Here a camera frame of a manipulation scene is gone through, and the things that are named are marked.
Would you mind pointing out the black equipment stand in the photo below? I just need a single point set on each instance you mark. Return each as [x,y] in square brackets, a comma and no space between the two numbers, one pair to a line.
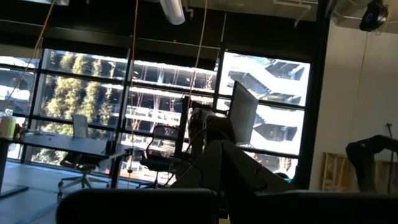
[183,130]

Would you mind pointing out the black office chair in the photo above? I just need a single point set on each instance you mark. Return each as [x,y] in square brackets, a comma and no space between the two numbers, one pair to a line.
[158,161]

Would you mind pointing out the thin black stand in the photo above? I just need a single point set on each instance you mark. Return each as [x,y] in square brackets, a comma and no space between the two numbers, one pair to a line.
[389,155]

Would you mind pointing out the pale green paper roll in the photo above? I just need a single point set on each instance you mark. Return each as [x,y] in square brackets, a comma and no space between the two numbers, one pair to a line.
[7,127]

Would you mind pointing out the black hanging spotlight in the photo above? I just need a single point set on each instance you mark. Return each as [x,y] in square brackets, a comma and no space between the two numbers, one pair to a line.
[373,15]

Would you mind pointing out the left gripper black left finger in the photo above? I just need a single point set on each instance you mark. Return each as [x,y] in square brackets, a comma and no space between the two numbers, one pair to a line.
[140,207]

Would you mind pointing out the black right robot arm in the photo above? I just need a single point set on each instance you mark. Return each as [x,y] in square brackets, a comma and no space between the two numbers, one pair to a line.
[362,168]

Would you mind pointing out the white ceiling light tube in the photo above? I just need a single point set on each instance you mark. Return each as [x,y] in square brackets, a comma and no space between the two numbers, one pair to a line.
[172,11]

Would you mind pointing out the computer monitor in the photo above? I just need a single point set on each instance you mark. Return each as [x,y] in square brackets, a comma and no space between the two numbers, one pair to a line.
[244,112]

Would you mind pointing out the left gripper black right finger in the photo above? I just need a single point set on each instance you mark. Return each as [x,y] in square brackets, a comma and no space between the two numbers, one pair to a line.
[295,208]

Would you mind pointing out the black-framed window wall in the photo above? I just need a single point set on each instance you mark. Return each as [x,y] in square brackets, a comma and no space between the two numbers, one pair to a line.
[93,93]

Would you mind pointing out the grey office desk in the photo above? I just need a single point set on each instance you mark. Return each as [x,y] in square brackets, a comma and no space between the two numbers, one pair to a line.
[62,141]

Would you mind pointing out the wooden frame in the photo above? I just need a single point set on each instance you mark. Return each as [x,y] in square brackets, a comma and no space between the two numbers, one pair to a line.
[334,171]

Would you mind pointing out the small red box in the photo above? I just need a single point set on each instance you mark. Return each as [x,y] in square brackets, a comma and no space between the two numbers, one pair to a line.
[19,132]

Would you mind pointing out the office chair white base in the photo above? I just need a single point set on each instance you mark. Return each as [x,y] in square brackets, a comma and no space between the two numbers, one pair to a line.
[82,168]

